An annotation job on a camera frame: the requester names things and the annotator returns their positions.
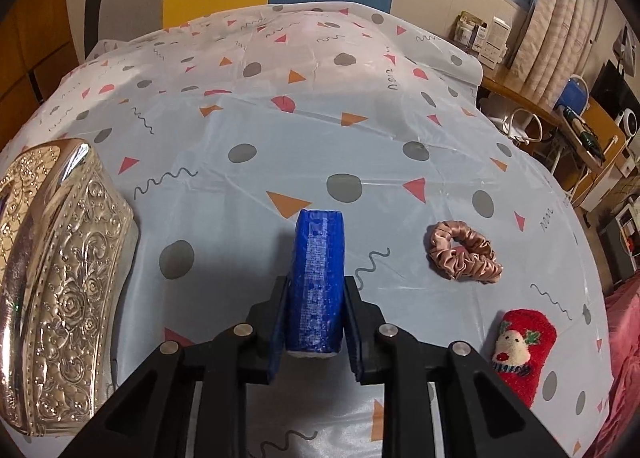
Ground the pink satin scrunchie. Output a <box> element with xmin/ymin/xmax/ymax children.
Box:
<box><xmin>425</xmin><ymin>221</ymin><xmax>503</xmax><ymax>284</ymax></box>

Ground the printed plastic tablecloth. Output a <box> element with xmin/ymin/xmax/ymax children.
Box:
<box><xmin>0</xmin><ymin>1</ymin><xmax>613</xmax><ymax>458</ymax></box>

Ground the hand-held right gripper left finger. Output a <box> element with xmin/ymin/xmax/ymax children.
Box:
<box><xmin>60</xmin><ymin>275</ymin><xmax>293</xmax><ymax>458</ymax></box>

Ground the red blanket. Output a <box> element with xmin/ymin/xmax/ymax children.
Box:
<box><xmin>585</xmin><ymin>278</ymin><xmax>640</xmax><ymax>458</ymax></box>

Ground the white round fan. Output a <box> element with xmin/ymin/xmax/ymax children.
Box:
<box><xmin>617</xmin><ymin>108</ymin><xmax>640</xmax><ymax>136</ymax></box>

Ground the wooden table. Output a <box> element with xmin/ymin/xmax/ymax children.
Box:
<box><xmin>475</xmin><ymin>73</ymin><xmax>561</xmax><ymax>126</ymax></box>

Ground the patterned beige curtain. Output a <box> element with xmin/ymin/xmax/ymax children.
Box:
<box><xmin>510</xmin><ymin>0</ymin><xmax>613</xmax><ymax>109</ymax></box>

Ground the black television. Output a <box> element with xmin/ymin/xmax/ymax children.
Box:
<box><xmin>590</xmin><ymin>61</ymin><xmax>636</xmax><ymax>114</ymax></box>

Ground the silver ornate tissue box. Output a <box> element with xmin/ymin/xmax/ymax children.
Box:
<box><xmin>0</xmin><ymin>137</ymin><xmax>141</xmax><ymax>438</ymax></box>

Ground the beige carton box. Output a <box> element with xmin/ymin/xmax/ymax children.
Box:
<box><xmin>454</xmin><ymin>11</ymin><xmax>488</xmax><ymax>52</ymax></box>

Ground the blue tissue pack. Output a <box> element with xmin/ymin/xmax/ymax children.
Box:
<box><xmin>285</xmin><ymin>208</ymin><xmax>347</xmax><ymax>358</ymax></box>

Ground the red christmas sock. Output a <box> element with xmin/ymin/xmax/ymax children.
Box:
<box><xmin>491</xmin><ymin>308</ymin><xmax>557</xmax><ymax>409</ymax></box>

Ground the dark green bottle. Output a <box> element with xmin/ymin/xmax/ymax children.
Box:
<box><xmin>564</xmin><ymin>107</ymin><xmax>606</xmax><ymax>159</ymax></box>

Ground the blue folding chair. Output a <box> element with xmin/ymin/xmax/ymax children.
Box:
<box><xmin>552</xmin><ymin>77</ymin><xmax>606</xmax><ymax>189</ymax></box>

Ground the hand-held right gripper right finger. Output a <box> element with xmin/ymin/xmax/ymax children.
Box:
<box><xmin>342</xmin><ymin>275</ymin><xmax>571</xmax><ymax>458</ymax></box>

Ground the orange wooden wardrobe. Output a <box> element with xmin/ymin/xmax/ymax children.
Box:
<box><xmin>0</xmin><ymin>0</ymin><xmax>86</xmax><ymax>149</ymax></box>

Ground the white carton box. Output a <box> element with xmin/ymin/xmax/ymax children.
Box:
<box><xmin>482</xmin><ymin>16</ymin><xmax>512</xmax><ymax>70</ymax></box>

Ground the white tote bag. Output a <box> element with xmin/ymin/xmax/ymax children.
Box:
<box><xmin>495</xmin><ymin>108</ymin><xmax>543</xmax><ymax>144</ymax></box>

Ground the white low cabinet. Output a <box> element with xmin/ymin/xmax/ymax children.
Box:
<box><xmin>617</xmin><ymin>201</ymin><xmax>640</xmax><ymax>259</ymax></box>

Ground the wooden board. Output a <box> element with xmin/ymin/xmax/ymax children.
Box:
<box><xmin>580</xmin><ymin>103</ymin><xmax>626</xmax><ymax>209</ymax></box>

